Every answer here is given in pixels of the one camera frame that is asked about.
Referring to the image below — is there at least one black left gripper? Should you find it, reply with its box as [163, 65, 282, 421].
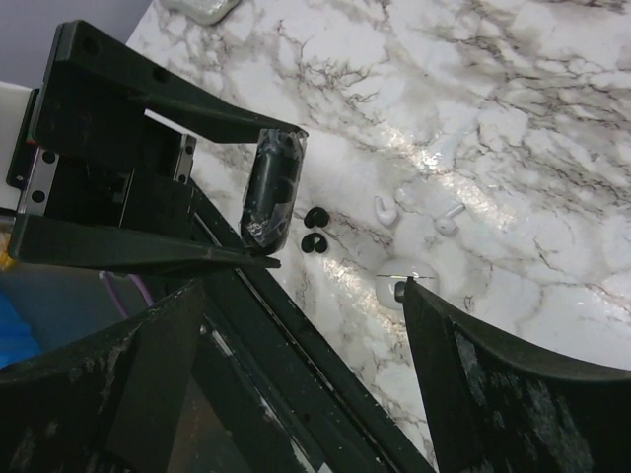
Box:
[5, 20, 307, 274]

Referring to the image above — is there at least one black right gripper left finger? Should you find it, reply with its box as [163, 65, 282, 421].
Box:
[1, 281, 204, 472]

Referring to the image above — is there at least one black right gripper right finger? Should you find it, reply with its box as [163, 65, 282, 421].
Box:
[402, 279, 630, 472]

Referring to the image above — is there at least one black earbud charging case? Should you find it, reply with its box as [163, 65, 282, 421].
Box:
[240, 129, 308, 256]

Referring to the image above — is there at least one black earbud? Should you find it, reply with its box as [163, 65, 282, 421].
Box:
[301, 233, 328, 254]
[304, 207, 330, 229]

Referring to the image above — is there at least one white earbud charging case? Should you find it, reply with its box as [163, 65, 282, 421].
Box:
[375, 258, 440, 310]

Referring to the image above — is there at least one white earbud with stem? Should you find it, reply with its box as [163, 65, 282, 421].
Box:
[435, 203, 465, 237]

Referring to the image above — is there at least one silver glitter pouch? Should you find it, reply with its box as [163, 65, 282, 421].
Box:
[161, 0, 241, 26]

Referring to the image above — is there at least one white earbud short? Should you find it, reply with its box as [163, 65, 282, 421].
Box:
[374, 195, 398, 227]

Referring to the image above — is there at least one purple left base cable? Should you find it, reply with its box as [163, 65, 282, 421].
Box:
[98, 270, 159, 316]

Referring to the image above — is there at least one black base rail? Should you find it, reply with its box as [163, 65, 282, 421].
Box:
[162, 181, 435, 473]

